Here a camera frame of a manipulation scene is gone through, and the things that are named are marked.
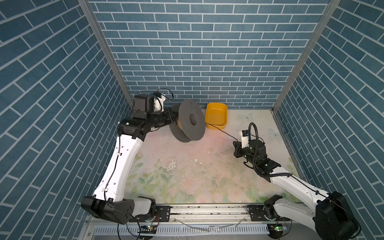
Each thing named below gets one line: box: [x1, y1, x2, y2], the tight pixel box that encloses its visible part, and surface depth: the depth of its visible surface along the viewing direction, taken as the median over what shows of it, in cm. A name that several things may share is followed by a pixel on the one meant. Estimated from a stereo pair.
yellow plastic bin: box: [205, 102, 228, 130], surface depth 118 cm
